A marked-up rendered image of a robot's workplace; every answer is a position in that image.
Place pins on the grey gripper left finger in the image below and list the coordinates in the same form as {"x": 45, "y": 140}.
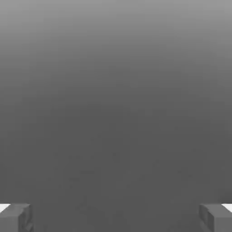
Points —
{"x": 12, "y": 218}

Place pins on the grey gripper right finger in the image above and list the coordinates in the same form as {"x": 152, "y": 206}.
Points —
{"x": 217, "y": 219}

